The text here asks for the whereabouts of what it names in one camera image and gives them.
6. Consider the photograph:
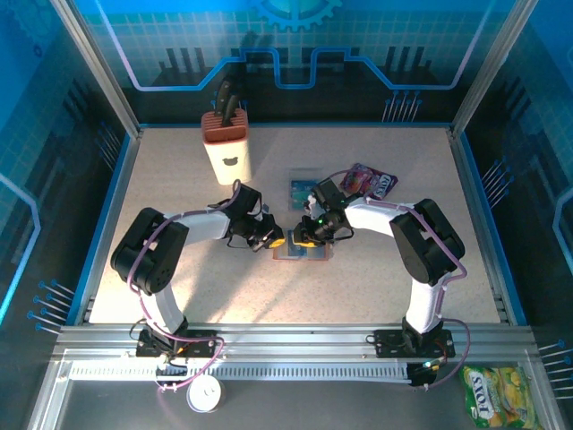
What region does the cream knife block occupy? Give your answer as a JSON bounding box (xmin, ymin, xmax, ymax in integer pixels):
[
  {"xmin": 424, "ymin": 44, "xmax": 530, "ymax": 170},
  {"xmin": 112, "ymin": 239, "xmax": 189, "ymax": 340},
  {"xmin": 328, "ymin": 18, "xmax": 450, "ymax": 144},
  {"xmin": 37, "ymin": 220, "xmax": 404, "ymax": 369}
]
[{"xmin": 200, "ymin": 108, "xmax": 252, "ymax": 186}]

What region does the purple candy bag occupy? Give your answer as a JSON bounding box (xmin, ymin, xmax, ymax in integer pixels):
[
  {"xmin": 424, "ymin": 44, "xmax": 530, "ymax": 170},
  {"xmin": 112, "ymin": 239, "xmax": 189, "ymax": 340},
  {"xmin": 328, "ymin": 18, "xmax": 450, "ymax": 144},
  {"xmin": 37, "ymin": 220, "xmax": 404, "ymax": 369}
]
[{"xmin": 338, "ymin": 162, "xmax": 399, "ymax": 201}]

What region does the white round lid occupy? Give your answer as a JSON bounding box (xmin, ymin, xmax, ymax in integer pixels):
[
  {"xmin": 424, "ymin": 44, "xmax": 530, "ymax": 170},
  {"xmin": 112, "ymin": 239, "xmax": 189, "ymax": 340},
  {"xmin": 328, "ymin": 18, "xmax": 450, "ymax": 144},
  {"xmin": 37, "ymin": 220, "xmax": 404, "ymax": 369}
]
[{"xmin": 186, "ymin": 374, "xmax": 224, "ymax": 414}]

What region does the black electronics box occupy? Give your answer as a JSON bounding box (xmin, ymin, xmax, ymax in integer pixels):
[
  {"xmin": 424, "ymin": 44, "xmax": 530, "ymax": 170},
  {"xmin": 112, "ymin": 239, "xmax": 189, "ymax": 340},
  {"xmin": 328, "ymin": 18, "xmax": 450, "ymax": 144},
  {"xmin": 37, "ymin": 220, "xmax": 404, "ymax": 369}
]
[{"xmin": 409, "ymin": 360, "xmax": 442, "ymax": 389}]

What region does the yellow green candy bag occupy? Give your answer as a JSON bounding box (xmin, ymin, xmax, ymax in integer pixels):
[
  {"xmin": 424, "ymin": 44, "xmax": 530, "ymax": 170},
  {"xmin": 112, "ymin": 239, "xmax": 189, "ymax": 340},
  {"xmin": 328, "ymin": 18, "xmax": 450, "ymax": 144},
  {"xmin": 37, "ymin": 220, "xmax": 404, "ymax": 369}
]
[{"xmin": 460, "ymin": 365, "xmax": 538, "ymax": 430}]

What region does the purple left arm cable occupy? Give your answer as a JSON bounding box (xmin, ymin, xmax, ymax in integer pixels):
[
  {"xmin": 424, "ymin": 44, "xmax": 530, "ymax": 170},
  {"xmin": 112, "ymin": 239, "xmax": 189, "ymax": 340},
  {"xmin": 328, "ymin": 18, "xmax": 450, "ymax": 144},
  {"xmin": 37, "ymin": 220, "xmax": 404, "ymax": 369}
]
[{"xmin": 127, "ymin": 179, "xmax": 225, "ymax": 393}]

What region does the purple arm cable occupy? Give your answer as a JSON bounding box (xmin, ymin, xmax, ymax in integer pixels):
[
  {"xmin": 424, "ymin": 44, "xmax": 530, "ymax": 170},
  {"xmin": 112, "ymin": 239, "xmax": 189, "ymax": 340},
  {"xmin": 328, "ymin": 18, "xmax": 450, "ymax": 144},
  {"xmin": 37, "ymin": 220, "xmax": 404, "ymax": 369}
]
[
  {"xmin": 320, "ymin": 169, "xmax": 471, "ymax": 391},
  {"xmin": 127, "ymin": 179, "xmax": 225, "ymax": 393}
]

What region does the aluminium cross rail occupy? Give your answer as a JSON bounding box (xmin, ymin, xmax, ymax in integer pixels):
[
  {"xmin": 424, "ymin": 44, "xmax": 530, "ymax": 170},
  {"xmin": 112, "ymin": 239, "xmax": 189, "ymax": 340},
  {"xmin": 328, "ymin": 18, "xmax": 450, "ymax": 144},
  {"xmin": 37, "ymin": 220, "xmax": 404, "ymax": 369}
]
[{"xmin": 51, "ymin": 322, "xmax": 538, "ymax": 359}]

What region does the short dark knife handle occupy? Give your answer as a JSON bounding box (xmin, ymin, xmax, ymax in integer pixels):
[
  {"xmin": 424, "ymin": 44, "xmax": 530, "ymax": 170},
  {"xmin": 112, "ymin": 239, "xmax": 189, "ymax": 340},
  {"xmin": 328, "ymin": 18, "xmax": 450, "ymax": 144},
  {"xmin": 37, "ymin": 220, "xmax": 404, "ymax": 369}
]
[{"xmin": 221, "ymin": 93, "xmax": 240, "ymax": 128}]

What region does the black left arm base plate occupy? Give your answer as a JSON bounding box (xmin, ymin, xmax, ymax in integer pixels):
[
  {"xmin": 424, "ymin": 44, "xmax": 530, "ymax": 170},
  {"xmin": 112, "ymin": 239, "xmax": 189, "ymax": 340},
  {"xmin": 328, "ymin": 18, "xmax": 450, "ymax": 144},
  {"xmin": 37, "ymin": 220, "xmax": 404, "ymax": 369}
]
[{"xmin": 134, "ymin": 330, "xmax": 224, "ymax": 358}]

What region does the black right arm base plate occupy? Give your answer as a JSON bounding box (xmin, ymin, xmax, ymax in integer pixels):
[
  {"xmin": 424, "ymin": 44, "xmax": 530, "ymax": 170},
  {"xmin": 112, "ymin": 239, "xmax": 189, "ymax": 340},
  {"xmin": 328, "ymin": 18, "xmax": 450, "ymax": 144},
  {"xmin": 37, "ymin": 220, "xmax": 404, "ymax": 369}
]
[{"xmin": 373, "ymin": 329, "xmax": 457, "ymax": 359}]

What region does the tall dark knife handle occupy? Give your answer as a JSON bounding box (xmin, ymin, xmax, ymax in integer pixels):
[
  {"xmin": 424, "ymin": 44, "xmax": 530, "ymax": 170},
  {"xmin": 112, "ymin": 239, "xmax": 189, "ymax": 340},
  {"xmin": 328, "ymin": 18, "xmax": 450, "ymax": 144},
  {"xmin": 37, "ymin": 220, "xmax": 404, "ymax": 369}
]
[{"xmin": 212, "ymin": 79, "xmax": 232, "ymax": 116}]

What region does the white slotted cable duct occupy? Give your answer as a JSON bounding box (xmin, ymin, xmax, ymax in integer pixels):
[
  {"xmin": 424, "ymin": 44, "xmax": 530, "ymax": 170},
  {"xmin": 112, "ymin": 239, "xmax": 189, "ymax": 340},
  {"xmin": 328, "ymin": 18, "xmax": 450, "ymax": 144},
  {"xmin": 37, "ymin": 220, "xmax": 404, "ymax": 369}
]
[{"xmin": 69, "ymin": 363, "xmax": 411, "ymax": 381}]

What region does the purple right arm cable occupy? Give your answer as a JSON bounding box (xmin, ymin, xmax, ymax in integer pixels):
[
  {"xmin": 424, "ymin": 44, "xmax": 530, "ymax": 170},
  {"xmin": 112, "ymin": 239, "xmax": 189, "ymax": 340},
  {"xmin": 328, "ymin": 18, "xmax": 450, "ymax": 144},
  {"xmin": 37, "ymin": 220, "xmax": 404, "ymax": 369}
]
[{"xmin": 320, "ymin": 169, "xmax": 471, "ymax": 391}]

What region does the aluminium frame post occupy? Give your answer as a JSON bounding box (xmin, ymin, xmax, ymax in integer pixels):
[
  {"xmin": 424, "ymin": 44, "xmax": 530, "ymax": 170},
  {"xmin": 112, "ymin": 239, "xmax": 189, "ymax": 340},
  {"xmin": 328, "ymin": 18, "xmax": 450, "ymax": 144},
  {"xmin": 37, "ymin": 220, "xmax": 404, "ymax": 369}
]
[
  {"xmin": 449, "ymin": 0, "xmax": 541, "ymax": 139},
  {"xmin": 49, "ymin": 0, "xmax": 144, "ymax": 139}
]

